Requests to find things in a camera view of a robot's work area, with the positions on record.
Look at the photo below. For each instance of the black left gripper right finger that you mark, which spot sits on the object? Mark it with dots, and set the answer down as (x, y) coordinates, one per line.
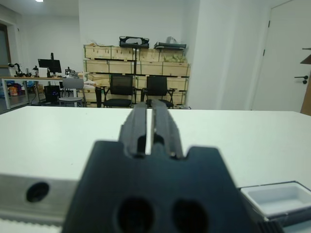
(213, 179)

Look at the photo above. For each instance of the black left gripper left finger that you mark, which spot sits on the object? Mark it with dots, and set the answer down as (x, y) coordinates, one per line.
(109, 182)

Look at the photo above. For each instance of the small black desktop robot arm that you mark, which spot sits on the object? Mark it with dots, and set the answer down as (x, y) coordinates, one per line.
(17, 68)

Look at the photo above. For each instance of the black box base white insert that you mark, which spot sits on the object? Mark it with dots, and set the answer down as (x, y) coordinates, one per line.
(279, 201)

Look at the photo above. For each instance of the grey round stool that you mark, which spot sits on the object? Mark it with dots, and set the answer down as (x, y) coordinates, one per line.
(70, 100)

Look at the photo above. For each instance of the black mesh office chair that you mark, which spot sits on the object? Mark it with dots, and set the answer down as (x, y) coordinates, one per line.
(156, 85)
(121, 83)

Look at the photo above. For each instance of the grey plastic chair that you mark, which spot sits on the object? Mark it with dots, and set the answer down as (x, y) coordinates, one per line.
(73, 84)

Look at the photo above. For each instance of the black computer tower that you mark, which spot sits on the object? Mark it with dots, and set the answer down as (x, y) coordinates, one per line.
(52, 93)

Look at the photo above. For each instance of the black stand pole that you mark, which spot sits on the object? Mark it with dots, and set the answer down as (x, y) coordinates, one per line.
(135, 60)

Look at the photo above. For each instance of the brown cardboard board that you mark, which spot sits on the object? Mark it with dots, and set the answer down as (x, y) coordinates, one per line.
(308, 97)

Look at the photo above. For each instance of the black computer monitor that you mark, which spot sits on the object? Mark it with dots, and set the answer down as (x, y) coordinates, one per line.
(49, 63)

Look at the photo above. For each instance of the white door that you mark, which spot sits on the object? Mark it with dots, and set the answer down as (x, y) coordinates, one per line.
(279, 60)

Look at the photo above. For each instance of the black bag with clear window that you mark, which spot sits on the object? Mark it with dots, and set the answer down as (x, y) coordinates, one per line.
(122, 43)

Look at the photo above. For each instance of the black flat case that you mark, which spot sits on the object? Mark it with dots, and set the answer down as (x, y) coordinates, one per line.
(170, 45)

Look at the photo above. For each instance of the clear plastic bag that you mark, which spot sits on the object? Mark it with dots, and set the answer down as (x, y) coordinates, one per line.
(173, 39)

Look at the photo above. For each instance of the brown framed glass door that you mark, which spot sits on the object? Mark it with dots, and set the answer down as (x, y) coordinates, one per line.
(9, 43)

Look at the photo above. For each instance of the wooden desk white frame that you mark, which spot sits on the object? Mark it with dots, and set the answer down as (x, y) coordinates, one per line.
(24, 77)

